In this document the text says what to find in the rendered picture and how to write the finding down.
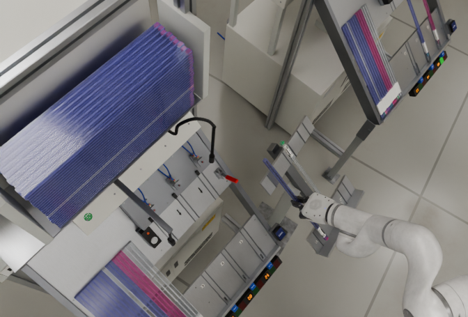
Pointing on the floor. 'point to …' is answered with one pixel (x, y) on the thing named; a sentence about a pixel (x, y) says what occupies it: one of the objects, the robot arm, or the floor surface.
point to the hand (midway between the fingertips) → (297, 201)
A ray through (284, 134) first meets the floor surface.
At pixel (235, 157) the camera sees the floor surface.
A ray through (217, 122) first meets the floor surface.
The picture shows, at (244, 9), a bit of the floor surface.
